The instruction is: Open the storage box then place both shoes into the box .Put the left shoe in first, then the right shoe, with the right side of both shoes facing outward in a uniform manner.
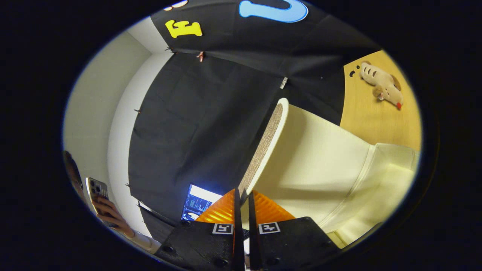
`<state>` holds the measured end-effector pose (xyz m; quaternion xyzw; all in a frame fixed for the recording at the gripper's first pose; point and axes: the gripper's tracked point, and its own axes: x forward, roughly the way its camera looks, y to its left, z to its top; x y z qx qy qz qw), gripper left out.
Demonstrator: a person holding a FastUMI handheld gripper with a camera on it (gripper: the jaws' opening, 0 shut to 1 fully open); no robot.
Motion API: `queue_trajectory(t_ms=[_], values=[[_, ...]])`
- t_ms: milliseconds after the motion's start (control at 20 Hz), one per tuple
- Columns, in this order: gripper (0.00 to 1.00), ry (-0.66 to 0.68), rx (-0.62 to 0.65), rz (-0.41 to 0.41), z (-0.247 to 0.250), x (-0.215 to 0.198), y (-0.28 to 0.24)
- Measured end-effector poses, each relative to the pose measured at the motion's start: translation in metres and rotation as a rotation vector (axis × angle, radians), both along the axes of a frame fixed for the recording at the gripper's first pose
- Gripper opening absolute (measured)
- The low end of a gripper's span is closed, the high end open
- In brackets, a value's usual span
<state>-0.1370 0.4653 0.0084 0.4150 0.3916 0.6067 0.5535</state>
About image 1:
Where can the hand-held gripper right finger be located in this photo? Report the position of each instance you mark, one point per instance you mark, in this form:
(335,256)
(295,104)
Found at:
(252,233)

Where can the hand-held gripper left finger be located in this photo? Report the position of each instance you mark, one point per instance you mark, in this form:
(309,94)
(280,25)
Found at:
(238,233)

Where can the beige fabric storage box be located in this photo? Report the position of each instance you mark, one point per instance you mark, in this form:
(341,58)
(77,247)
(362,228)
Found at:
(316,162)

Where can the laptop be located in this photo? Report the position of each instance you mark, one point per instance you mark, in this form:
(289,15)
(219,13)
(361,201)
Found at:
(199,201)

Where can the smartphone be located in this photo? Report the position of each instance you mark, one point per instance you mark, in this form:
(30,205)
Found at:
(97,188)

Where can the white clip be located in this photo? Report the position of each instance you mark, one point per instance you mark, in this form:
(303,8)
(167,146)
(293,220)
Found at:
(283,82)

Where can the pink clip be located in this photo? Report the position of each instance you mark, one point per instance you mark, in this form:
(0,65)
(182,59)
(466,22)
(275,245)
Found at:
(200,56)

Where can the brown plush toy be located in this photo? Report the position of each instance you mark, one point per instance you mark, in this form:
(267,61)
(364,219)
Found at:
(380,82)

